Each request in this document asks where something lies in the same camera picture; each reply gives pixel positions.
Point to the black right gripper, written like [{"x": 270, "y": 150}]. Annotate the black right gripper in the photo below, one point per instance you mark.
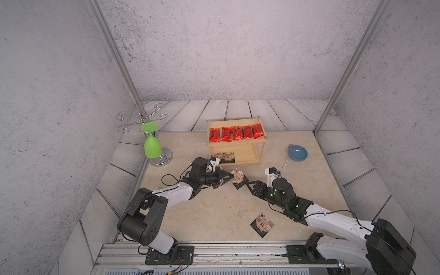
[{"x": 256, "y": 188}]

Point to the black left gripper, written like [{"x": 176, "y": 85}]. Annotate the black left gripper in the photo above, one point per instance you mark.
[{"x": 222, "y": 181}]

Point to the black floral tea bag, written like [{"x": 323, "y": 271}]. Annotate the black floral tea bag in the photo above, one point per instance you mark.
[
  {"x": 227, "y": 157},
  {"x": 239, "y": 180},
  {"x": 218, "y": 157},
  {"x": 262, "y": 225}
]

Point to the red tea bag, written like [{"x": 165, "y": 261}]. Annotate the red tea bag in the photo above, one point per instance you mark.
[
  {"x": 257, "y": 130},
  {"x": 247, "y": 132},
  {"x": 227, "y": 134},
  {"x": 237, "y": 133},
  {"x": 215, "y": 135}
]

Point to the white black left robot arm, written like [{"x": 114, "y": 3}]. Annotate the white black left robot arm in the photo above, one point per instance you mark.
[{"x": 143, "y": 217}]

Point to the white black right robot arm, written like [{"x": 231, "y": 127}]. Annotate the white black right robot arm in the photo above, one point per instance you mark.
[{"x": 376, "y": 246}]

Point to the wooden two-tier shelf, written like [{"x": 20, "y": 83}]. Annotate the wooden two-tier shelf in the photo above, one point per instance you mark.
[{"x": 247, "y": 151}]

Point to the blue ceramic bowl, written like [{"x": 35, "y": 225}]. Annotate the blue ceramic bowl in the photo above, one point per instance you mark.
[{"x": 297, "y": 153}]

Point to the green plastic wine glass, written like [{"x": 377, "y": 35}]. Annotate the green plastic wine glass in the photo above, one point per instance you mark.
[{"x": 152, "y": 146}]

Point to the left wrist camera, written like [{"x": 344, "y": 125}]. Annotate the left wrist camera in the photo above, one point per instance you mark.
[{"x": 211, "y": 165}]

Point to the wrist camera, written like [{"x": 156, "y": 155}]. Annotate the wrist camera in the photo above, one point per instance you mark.
[
  {"x": 211, "y": 165},
  {"x": 272, "y": 174}
]

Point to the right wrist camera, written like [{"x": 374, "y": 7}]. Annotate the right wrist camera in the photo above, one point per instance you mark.
[{"x": 272, "y": 174}]

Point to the white handled fork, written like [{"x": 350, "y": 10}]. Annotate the white handled fork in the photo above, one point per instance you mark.
[{"x": 287, "y": 157}]

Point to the silver wire glass rack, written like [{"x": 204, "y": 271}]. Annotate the silver wire glass rack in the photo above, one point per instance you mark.
[{"x": 167, "y": 154}]

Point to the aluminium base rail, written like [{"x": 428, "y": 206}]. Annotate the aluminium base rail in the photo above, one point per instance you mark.
[{"x": 235, "y": 258}]

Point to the left aluminium frame post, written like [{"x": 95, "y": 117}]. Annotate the left aluminium frame post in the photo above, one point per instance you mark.
[{"x": 113, "y": 48}]

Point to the aluminium frame post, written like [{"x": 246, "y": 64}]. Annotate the aluminium frame post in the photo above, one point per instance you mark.
[
  {"x": 362, "y": 45},
  {"x": 113, "y": 48}
]

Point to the right aluminium frame post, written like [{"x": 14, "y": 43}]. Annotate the right aluminium frame post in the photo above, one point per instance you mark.
[{"x": 362, "y": 45}]

